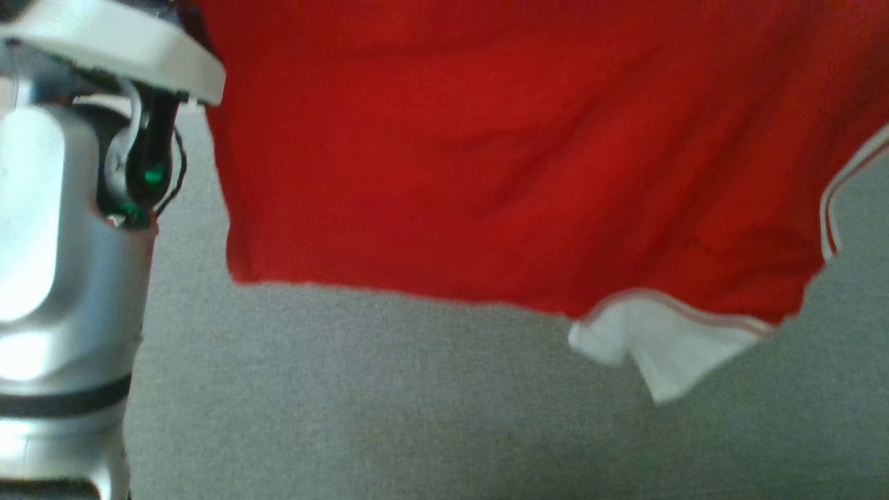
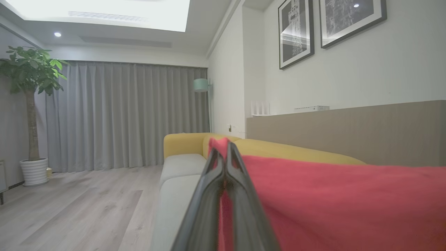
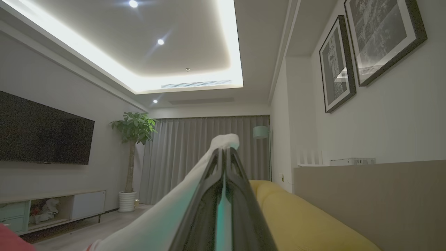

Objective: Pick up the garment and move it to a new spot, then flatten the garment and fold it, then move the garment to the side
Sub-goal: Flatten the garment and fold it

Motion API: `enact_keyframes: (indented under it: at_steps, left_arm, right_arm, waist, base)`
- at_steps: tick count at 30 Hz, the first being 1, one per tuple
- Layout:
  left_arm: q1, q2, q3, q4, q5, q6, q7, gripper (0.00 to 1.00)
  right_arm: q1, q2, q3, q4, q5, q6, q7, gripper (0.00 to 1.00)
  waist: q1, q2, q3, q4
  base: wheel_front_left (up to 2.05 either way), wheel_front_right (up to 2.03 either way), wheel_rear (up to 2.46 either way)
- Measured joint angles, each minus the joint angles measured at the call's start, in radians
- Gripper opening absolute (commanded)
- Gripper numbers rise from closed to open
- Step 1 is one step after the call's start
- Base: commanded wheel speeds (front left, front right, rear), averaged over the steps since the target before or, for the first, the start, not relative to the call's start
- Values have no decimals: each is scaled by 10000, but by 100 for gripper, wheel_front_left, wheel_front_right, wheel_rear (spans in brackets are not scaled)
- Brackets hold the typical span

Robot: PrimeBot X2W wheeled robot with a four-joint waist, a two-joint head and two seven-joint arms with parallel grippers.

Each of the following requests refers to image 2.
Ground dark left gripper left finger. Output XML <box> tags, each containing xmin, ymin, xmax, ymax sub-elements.
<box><xmin>171</xmin><ymin>145</ymin><xmax>227</xmax><ymax>251</ymax></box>

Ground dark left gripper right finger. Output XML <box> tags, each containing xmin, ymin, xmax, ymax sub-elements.
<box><xmin>226</xmin><ymin>140</ymin><xmax>281</xmax><ymax>251</ymax></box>

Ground red and white shirt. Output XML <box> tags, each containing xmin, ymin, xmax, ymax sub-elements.
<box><xmin>208</xmin><ymin>137</ymin><xmax>446</xmax><ymax>251</ymax></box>

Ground small grey sofa seat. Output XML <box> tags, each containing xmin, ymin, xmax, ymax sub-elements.
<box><xmin>160</xmin><ymin>153</ymin><xmax>208</xmax><ymax>189</ymax></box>

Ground yellow sofa end cushion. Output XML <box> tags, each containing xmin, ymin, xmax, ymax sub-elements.
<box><xmin>164</xmin><ymin>132</ymin><xmax>209</xmax><ymax>159</ymax></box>

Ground yellow sofa back cushion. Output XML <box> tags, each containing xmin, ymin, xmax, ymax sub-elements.
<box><xmin>203</xmin><ymin>134</ymin><xmax>366</xmax><ymax>166</ymax></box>

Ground white router with antennas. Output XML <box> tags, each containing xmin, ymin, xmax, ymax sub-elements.
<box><xmin>251</xmin><ymin>100</ymin><xmax>271</xmax><ymax>116</ymax></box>

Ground grey pleated curtain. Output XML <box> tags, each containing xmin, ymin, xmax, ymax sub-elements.
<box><xmin>35</xmin><ymin>60</ymin><xmax>209</xmax><ymax>174</ymax></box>

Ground flat white electronic box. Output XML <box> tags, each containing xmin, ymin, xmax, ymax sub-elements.
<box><xmin>294</xmin><ymin>105</ymin><xmax>330</xmax><ymax>113</ymax></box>

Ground white ribbed plant pot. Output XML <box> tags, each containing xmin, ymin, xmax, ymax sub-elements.
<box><xmin>19</xmin><ymin>158</ymin><xmax>49</xmax><ymax>187</ymax></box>

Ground narrow black framed picture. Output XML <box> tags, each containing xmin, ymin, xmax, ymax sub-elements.
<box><xmin>278</xmin><ymin>0</ymin><xmax>315</xmax><ymax>70</ymax></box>

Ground large bright ceiling light panel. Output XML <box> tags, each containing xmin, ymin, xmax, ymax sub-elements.
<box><xmin>3</xmin><ymin>0</ymin><xmax>191</xmax><ymax>32</ymax></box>

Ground green potted tree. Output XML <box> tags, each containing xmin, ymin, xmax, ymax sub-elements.
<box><xmin>0</xmin><ymin>45</ymin><xmax>70</xmax><ymax>162</ymax></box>

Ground wide black framed picture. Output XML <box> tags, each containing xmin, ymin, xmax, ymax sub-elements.
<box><xmin>319</xmin><ymin>0</ymin><xmax>388</xmax><ymax>49</ymax></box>

